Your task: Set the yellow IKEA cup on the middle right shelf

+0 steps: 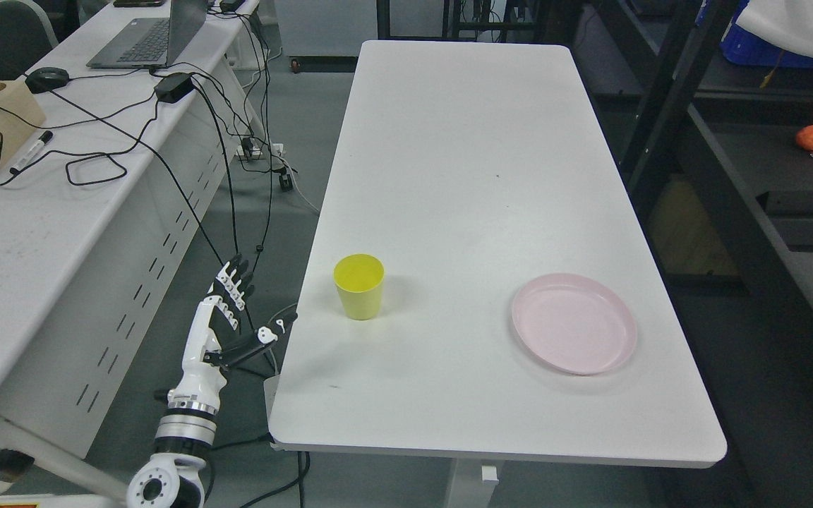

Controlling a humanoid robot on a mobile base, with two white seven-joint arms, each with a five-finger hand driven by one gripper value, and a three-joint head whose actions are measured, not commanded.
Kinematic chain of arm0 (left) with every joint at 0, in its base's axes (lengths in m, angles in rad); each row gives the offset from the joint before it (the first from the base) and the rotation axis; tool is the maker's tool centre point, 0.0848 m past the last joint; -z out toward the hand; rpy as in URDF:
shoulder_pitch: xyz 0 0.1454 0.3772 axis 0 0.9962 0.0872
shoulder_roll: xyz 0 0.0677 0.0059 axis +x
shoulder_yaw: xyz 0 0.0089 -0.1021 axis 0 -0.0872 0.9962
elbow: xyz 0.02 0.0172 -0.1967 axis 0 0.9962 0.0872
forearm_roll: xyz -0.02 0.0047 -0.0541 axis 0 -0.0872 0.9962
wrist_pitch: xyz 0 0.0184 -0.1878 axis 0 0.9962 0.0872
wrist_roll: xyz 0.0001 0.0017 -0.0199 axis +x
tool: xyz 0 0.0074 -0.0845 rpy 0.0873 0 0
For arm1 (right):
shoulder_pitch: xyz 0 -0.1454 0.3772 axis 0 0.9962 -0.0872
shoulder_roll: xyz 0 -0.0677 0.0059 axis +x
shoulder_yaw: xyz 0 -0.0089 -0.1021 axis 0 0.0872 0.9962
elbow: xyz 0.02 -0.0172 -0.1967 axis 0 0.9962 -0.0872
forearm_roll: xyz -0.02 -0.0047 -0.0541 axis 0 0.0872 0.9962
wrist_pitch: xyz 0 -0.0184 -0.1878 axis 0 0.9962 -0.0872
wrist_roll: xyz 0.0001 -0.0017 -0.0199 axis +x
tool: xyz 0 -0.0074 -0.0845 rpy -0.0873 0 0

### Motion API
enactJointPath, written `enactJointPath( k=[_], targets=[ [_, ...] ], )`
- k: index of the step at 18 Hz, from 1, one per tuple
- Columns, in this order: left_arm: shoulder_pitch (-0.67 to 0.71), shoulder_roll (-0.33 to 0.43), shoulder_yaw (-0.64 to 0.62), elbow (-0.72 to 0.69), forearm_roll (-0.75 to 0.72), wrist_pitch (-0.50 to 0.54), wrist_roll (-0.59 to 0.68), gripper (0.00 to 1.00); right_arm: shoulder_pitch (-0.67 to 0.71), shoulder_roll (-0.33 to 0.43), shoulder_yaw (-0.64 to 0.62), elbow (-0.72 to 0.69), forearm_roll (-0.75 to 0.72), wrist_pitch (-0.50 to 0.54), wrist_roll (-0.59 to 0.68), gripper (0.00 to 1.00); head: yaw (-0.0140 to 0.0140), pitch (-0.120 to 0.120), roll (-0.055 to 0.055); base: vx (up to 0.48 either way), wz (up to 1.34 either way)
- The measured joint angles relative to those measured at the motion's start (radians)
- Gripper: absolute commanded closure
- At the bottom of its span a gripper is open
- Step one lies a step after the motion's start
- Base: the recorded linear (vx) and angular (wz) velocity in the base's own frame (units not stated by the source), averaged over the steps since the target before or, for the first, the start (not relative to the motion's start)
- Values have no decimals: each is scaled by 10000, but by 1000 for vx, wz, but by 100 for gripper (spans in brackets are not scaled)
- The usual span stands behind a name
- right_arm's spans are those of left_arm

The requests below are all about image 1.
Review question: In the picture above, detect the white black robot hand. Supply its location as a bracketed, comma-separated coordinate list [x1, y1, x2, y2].
[167, 254, 298, 415]

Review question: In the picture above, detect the yellow plastic cup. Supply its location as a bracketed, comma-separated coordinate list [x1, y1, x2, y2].
[332, 253, 386, 320]

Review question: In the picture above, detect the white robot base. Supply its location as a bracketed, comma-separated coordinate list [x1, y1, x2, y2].
[0, 494, 125, 507]

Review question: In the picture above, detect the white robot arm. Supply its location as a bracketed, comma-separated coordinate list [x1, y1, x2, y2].
[125, 402, 217, 507]

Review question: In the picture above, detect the black metal shelf rack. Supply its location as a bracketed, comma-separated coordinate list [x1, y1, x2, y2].
[558, 1, 813, 506]

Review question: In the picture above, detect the white cloth on shelf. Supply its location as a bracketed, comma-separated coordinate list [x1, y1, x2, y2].
[735, 1, 813, 58]

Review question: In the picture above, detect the white left office desk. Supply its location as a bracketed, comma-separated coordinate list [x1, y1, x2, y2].
[0, 1, 258, 504]

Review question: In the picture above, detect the white power strip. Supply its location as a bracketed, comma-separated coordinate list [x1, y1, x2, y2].
[236, 138, 285, 161]

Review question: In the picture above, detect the black power adapter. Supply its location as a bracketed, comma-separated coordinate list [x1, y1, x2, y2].
[154, 72, 194, 104]

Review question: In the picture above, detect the black white marker pen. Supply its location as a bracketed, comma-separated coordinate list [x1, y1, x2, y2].
[9, 130, 54, 176]

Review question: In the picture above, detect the white standing desk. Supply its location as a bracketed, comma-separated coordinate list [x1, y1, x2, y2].
[269, 40, 727, 506]

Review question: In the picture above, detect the grey laptop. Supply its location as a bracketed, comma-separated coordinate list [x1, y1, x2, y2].
[86, 1, 212, 68]

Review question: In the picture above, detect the black computer mouse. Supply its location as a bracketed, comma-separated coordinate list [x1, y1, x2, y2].
[25, 67, 71, 95]

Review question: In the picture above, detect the pink plastic plate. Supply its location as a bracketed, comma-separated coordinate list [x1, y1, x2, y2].
[510, 273, 638, 376]

